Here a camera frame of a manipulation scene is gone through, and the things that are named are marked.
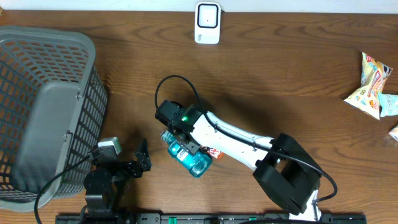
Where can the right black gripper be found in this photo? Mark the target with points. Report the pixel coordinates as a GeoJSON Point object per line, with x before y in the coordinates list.
{"type": "Point", "coordinates": [191, 147]}

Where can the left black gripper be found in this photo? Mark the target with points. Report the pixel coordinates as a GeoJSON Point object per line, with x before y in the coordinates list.
{"type": "Point", "coordinates": [144, 157]}

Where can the blue Listerine mouthwash bottle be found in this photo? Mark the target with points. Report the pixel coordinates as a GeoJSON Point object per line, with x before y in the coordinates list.
{"type": "Point", "coordinates": [197, 164]}

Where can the orange Top snack bar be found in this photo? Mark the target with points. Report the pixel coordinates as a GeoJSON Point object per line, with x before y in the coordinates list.
{"type": "Point", "coordinates": [214, 153]}

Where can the wet wipes packet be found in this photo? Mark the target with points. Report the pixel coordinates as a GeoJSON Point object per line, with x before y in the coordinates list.
{"type": "Point", "coordinates": [374, 75]}

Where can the light blue wipes packet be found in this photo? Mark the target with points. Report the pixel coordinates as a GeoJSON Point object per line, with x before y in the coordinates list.
{"type": "Point", "coordinates": [388, 104]}

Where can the small orange box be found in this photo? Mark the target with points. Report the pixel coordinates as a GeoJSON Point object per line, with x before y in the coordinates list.
{"type": "Point", "coordinates": [394, 133]}

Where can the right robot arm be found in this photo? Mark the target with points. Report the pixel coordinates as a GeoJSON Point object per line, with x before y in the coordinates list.
{"type": "Point", "coordinates": [283, 169]}

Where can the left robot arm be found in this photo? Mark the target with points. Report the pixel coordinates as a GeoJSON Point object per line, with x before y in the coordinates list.
{"type": "Point", "coordinates": [106, 184]}

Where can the white barcode scanner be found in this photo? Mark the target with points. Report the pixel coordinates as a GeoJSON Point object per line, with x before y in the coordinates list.
{"type": "Point", "coordinates": [207, 23]}

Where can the grey plastic shopping basket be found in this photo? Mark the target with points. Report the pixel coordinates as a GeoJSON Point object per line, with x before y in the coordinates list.
{"type": "Point", "coordinates": [52, 110]}

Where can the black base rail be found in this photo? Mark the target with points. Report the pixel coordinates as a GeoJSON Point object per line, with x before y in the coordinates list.
{"type": "Point", "coordinates": [155, 218]}

